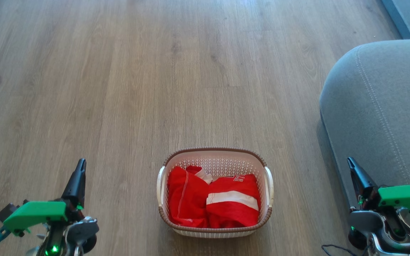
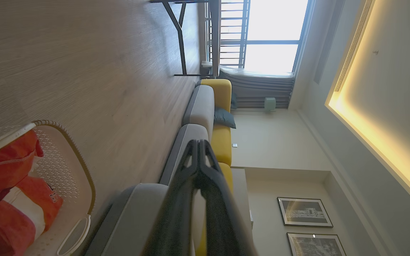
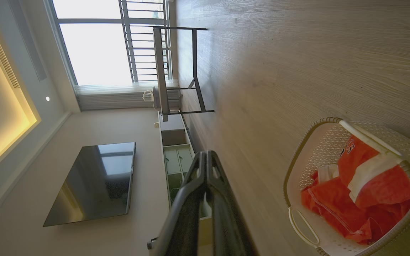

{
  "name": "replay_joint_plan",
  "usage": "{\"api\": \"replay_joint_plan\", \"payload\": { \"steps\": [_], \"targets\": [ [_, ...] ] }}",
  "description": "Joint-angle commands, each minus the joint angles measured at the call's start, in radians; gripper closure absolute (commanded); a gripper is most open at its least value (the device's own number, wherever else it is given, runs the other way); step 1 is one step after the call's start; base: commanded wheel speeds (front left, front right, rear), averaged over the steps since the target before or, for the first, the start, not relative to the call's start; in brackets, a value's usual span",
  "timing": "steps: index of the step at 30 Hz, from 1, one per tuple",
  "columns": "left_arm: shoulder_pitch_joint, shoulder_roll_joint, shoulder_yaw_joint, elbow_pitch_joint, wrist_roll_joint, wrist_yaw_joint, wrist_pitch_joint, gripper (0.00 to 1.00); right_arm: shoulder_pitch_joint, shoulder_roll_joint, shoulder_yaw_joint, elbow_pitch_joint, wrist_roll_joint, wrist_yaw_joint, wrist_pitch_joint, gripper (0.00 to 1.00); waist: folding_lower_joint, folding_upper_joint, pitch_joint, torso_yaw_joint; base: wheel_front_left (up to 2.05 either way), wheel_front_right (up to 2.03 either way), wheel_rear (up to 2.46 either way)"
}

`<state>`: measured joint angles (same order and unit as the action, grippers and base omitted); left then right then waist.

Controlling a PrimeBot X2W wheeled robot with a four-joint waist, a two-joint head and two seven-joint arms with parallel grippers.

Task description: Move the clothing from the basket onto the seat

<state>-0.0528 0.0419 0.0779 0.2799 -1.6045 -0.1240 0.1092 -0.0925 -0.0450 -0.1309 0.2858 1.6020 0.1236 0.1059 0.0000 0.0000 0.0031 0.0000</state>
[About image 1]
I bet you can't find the white plastic laundry basket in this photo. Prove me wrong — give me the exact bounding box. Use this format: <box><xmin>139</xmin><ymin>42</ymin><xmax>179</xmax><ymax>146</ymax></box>
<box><xmin>156</xmin><ymin>147</ymin><xmax>274</xmax><ymax>238</ymax></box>

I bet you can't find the grey fabric sofa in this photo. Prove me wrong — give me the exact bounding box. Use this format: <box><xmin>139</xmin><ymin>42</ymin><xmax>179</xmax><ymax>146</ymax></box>
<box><xmin>319</xmin><ymin>39</ymin><xmax>410</xmax><ymax>228</ymax></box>

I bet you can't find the red white garment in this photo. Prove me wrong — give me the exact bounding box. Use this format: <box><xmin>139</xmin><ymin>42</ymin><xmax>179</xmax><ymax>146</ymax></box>
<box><xmin>167</xmin><ymin>165</ymin><xmax>262</xmax><ymax>229</ymax></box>

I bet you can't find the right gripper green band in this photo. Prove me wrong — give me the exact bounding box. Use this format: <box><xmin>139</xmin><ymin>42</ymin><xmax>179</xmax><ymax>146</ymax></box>
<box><xmin>347</xmin><ymin>157</ymin><xmax>410</xmax><ymax>223</ymax></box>

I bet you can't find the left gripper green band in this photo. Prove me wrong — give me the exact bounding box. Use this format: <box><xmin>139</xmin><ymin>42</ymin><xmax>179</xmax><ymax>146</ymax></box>
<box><xmin>3</xmin><ymin>158</ymin><xmax>87</xmax><ymax>237</ymax></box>

